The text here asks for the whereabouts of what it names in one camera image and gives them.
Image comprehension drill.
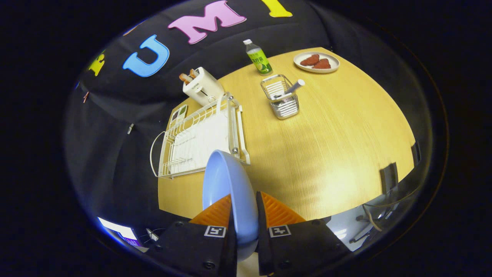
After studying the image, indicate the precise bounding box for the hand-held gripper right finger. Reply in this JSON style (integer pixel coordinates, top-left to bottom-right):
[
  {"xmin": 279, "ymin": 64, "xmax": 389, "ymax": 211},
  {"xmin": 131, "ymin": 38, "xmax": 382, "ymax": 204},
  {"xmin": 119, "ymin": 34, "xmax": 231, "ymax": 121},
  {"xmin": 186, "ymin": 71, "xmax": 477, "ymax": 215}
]
[{"xmin": 256, "ymin": 191, "xmax": 352, "ymax": 277}]

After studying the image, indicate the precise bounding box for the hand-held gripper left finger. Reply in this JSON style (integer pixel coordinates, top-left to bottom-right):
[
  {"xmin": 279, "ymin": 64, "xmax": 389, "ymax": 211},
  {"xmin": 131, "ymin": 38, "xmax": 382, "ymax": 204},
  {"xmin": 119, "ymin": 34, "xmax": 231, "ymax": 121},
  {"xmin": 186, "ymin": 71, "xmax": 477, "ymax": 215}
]
[{"xmin": 148, "ymin": 194, "xmax": 239, "ymax": 277}]

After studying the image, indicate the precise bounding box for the white toaster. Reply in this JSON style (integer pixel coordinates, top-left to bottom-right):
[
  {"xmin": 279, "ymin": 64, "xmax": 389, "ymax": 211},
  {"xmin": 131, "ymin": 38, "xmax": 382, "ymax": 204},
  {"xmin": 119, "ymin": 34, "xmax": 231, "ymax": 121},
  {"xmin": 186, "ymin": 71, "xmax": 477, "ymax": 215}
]
[{"xmin": 182, "ymin": 67, "xmax": 226, "ymax": 107}]

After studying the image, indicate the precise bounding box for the blue plate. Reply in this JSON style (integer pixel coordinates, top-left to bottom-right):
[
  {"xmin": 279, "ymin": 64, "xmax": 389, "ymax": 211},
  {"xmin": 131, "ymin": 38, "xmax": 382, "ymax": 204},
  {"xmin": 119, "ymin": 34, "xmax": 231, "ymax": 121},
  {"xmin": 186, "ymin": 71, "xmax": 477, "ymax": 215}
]
[{"xmin": 202, "ymin": 150, "xmax": 259, "ymax": 262}]

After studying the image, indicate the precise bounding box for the green label drink bottle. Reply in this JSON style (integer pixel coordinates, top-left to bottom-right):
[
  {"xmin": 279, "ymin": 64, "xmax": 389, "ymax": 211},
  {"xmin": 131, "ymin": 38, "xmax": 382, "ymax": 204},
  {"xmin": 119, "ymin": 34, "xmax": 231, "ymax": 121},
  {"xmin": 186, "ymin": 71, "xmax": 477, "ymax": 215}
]
[{"xmin": 243, "ymin": 39, "xmax": 273, "ymax": 76}]

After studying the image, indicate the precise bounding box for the black backdrop cloth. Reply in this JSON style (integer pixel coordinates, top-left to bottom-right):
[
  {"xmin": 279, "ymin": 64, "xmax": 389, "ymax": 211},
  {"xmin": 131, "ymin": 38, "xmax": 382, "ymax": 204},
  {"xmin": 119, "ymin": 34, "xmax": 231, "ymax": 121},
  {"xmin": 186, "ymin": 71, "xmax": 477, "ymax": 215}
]
[{"xmin": 63, "ymin": 0, "xmax": 435, "ymax": 247}]

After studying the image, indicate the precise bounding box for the white plate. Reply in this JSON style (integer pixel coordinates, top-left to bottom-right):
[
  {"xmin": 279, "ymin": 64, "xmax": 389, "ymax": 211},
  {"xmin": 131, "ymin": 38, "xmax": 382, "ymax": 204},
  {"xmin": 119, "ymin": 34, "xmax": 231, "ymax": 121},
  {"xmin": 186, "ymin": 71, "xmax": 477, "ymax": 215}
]
[{"xmin": 293, "ymin": 52, "xmax": 341, "ymax": 73}]

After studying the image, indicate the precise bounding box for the white wire dish rack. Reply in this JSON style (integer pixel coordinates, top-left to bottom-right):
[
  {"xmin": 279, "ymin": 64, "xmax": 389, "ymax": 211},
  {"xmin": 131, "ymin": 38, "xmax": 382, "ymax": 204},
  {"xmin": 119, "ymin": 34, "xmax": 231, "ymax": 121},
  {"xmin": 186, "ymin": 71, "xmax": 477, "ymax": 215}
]
[{"xmin": 150, "ymin": 92, "xmax": 251, "ymax": 180}]

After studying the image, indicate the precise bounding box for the lit monitor screen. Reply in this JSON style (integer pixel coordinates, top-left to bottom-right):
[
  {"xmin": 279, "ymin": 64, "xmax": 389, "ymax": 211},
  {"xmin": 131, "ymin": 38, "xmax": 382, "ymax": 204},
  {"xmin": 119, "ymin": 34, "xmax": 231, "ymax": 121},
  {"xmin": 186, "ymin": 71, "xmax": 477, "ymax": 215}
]
[{"xmin": 97, "ymin": 217, "xmax": 143, "ymax": 247}]

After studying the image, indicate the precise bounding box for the checkered handle metal spoon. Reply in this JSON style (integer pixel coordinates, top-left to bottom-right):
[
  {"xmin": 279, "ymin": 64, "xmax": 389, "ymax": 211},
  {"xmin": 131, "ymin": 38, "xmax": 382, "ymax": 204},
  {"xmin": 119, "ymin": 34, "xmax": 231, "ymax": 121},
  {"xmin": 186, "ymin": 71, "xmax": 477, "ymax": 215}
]
[{"xmin": 274, "ymin": 79, "xmax": 306, "ymax": 97}]

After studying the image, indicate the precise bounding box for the silver wire basket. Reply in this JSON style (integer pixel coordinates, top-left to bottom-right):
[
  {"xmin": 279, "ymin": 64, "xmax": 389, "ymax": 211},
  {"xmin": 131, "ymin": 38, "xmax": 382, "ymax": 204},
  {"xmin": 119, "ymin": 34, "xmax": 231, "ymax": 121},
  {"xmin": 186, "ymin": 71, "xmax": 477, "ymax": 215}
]
[{"xmin": 260, "ymin": 74, "xmax": 300, "ymax": 120}]

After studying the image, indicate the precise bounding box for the white compartment tray with beans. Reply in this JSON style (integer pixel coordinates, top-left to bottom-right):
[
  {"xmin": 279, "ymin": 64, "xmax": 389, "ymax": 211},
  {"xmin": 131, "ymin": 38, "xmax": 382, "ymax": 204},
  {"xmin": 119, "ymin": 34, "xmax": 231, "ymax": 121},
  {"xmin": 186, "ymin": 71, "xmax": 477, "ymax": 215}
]
[{"xmin": 168, "ymin": 104, "xmax": 188, "ymax": 128}]

